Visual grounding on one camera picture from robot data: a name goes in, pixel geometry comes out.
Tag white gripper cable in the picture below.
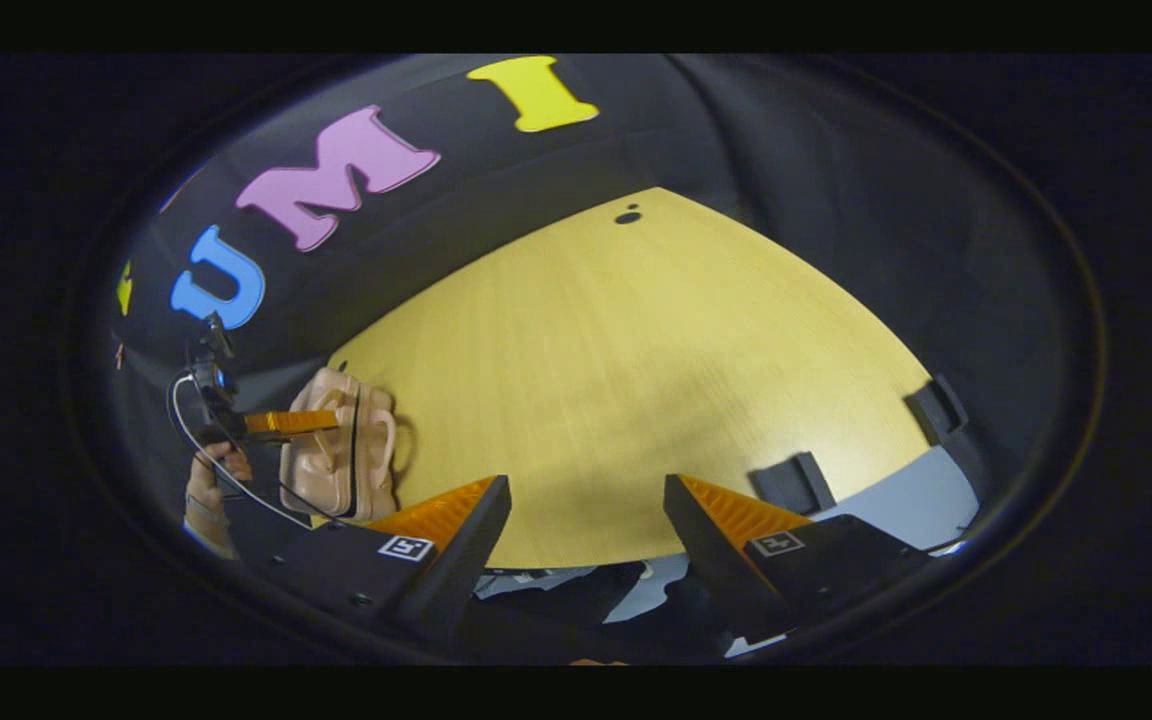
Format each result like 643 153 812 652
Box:
168 368 337 529

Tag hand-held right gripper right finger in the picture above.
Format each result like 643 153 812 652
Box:
663 473 932 646

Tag black table clamp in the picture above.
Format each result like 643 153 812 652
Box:
748 452 837 516
903 375 969 446

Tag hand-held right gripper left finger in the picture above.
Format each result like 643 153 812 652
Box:
271 475 514 641

